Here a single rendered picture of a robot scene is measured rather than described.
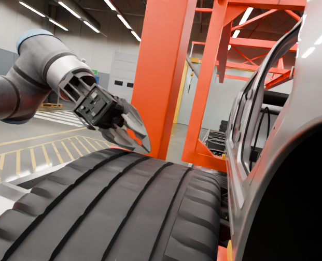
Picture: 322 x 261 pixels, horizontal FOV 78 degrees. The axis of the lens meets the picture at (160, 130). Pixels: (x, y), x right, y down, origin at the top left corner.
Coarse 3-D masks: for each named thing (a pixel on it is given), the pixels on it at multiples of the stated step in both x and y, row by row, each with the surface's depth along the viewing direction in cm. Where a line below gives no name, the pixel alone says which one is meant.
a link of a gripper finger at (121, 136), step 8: (112, 128) 41; (120, 128) 41; (112, 136) 42; (120, 136) 40; (128, 136) 42; (120, 144) 36; (128, 144) 39; (136, 144) 40; (136, 152) 40; (144, 152) 40
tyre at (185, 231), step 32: (96, 160) 31; (128, 160) 33; (160, 160) 39; (32, 192) 24; (64, 192) 24; (96, 192) 24; (128, 192) 25; (160, 192) 26; (192, 192) 26; (0, 224) 20; (32, 224) 20; (64, 224) 20; (96, 224) 20; (128, 224) 21; (160, 224) 21; (192, 224) 21; (0, 256) 18; (32, 256) 18; (64, 256) 19; (96, 256) 18; (128, 256) 18; (160, 256) 19; (192, 256) 18
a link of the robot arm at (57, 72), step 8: (64, 56) 41; (72, 56) 42; (56, 64) 40; (64, 64) 40; (72, 64) 41; (80, 64) 42; (48, 72) 41; (56, 72) 40; (64, 72) 40; (72, 72) 40; (88, 72) 43; (48, 80) 42; (56, 80) 40; (56, 88) 41; (64, 96) 43
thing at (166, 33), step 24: (168, 0) 74; (192, 0) 78; (144, 24) 77; (168, 24) 75; (144, 48) 78; (168, 48) 76; (144, 72) 79; (168, 72) 76; (144, 96) 80; (168, 96) 77; (144, 120) 81; (168, 120) 83; (168, 144) 94
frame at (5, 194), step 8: (48, 168) 38; (56, 168) 39; (32, 176) 34; (40, 176) 35; (0, 184) 30; (8, 184) 30; (16, 184) 31; (24, 184) 32; (32, 184) 34; (0, 192) 28; (8, 192) 28; (16, 192) 29; (24, 192) 29; (0, 200) 27; (8, 200) 27; (16, 200) 27; (0, 208) 26; (8, 208) 26
